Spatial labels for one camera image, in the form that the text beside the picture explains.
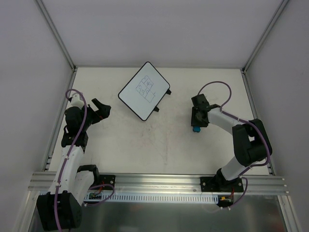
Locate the aluminium mounting rail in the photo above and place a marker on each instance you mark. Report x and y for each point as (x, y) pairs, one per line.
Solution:
(171, 183)

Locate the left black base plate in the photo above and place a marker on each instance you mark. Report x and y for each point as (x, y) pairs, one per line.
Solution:
(106, 179)

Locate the left aluminium frame post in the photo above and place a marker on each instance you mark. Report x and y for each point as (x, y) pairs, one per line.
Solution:
(43, 10)

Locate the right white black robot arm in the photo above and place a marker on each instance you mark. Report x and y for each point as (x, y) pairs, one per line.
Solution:
(250, 141)

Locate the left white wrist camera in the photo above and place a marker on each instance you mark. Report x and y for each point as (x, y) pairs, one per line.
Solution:
(76, 100)

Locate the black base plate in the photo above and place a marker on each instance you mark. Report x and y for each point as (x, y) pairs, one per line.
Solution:
(213, 184)
(106, 179)

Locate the small black-framed whiteboard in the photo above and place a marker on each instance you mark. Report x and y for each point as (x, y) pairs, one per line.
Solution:
(144, 91)

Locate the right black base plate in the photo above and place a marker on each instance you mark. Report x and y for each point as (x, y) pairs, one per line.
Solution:
(213, 184)

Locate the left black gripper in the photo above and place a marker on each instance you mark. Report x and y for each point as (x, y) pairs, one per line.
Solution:
(97, 113)

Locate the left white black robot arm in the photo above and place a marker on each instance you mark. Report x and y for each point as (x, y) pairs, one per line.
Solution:
(61, 207)

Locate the aluminium frame post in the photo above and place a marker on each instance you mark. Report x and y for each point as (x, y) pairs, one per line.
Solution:
(43, 10)
(275, 17)

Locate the blue whiteboard eraser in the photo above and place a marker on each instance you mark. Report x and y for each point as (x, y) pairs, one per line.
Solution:
(196, 129)

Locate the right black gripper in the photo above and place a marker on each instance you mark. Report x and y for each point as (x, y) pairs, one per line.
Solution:
(199, 118)

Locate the right aluminium frame post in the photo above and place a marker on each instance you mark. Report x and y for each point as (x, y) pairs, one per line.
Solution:
(275, 17)

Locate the white slotted cable duct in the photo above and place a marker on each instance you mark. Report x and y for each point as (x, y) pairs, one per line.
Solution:
(122, 197)

